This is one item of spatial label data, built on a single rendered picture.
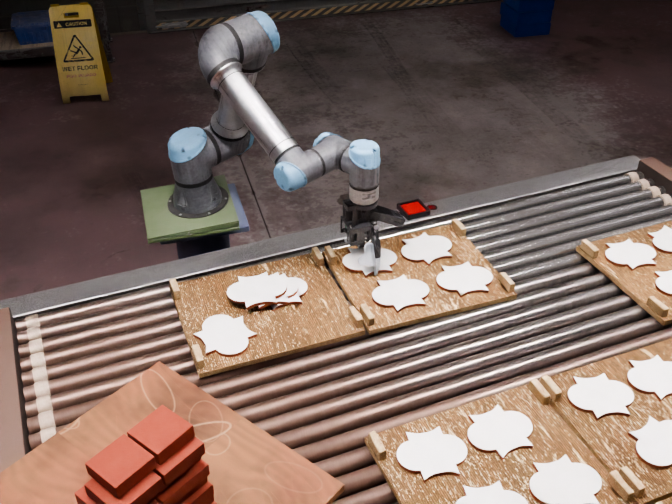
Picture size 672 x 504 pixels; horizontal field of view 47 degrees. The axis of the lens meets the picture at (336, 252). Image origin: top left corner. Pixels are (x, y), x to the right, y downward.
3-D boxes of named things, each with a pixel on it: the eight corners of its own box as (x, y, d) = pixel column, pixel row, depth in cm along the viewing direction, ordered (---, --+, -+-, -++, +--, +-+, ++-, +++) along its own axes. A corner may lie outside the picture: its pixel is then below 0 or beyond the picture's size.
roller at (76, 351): (23, 368, 183) (18, 353, 180) (665, 202, 244) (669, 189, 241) (25, 381, 180) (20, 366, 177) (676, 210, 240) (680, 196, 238)
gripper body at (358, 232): (340, 233, 203) (340, 195, 196) (370, 227, 206) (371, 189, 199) (350, 249, 198) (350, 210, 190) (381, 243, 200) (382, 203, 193)
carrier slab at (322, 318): (169, 289, 201) (168, 284, 200) (316, 256, 213) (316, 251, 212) (199, 378, 174) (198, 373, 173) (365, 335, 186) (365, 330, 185)
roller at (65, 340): (21, 354, 187) (16, 340, 184) (654, 194, 248) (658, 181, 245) (23, 368, 183) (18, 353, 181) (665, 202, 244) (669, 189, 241)
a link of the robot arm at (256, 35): (192, 147, 239) (215, 13, 194) (230, 129, 247) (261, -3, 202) (214, 174, 236) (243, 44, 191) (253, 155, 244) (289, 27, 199)
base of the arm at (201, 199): (170, 193, 244) (165, 166, 238) (217, 183, 247) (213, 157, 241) (177, 219, 232) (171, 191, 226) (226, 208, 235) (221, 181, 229)
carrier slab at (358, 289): (322, 255, 213) (322, 251, 212) (454, 227, 224) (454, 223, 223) (369, 335, 186) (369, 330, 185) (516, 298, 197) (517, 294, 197)
